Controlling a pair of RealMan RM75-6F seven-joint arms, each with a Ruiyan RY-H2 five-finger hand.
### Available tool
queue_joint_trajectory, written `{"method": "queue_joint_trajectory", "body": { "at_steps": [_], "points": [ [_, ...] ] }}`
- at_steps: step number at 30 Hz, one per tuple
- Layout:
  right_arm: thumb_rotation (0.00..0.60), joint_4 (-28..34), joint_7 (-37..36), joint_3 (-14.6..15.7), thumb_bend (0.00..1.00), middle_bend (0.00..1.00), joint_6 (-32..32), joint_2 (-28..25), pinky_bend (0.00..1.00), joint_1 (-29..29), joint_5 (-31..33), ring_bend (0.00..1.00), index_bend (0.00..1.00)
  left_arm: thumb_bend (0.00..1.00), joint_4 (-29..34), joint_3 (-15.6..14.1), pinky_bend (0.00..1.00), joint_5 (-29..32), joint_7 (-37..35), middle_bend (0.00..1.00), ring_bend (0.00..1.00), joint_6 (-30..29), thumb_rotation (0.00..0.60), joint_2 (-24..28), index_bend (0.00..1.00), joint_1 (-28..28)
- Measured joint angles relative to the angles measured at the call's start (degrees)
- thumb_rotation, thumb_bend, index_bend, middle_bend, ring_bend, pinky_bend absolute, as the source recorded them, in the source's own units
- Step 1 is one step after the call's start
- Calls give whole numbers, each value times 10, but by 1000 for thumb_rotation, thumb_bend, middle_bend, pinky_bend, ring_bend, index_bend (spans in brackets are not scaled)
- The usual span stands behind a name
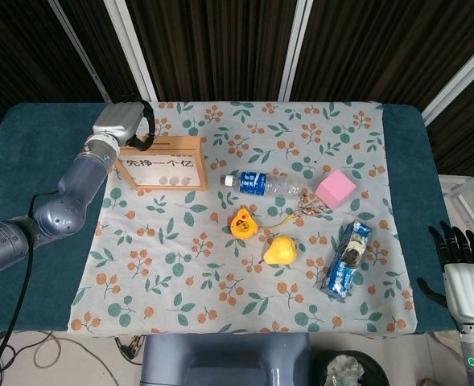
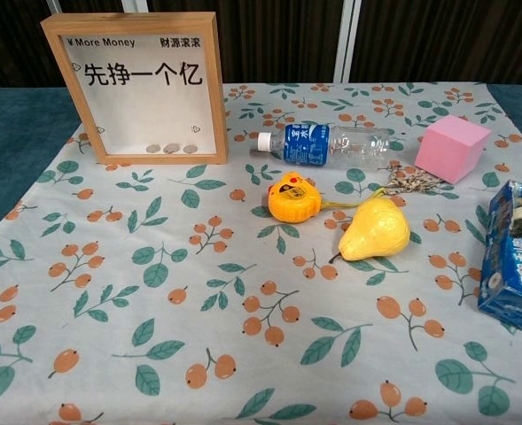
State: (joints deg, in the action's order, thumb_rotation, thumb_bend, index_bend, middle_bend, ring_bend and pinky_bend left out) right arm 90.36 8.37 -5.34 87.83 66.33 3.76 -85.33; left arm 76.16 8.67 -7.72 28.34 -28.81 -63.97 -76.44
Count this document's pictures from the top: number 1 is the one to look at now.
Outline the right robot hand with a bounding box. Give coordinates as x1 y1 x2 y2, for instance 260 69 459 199
416 220 474 325

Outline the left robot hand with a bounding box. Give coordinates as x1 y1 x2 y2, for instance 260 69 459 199
91 100 157 152

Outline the blue cookie box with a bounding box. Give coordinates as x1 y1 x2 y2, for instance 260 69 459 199
319 220 373 301

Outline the white plastic bag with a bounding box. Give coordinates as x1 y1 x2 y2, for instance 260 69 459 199
327 353 365 386

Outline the clear bottle with blue label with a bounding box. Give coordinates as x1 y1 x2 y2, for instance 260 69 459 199
220 170 308 199

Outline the yellow tape measure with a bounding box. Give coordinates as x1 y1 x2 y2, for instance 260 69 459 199
229 207 299 241

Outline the pink foam cube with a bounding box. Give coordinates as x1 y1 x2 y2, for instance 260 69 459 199
315 168 357 211

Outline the black trash bin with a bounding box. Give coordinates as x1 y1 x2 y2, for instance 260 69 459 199
311 349 389 386

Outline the floral patterned tablecloth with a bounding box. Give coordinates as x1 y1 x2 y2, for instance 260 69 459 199
66 100 418 335

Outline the yellow pear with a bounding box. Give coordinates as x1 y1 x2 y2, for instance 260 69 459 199
258 235 300 266

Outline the teal table cover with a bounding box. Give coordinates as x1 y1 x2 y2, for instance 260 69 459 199
0 102 457 333

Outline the black plug bundle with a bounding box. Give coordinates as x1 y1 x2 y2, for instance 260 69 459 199
114 335 146 365

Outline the grey robot torso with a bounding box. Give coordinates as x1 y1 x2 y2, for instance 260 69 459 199
139 332 312 386

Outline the wooden frame money box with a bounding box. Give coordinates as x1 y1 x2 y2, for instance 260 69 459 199
113 135 208 192

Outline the white partition post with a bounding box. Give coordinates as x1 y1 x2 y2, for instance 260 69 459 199
421 35 474 125
278 0 314 101
47 0 113 104
103 0 159 101

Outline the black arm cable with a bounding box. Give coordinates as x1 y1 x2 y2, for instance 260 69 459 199
0 191 60 386

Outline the beige floor cable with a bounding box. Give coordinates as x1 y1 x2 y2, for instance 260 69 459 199
34 331 80 369

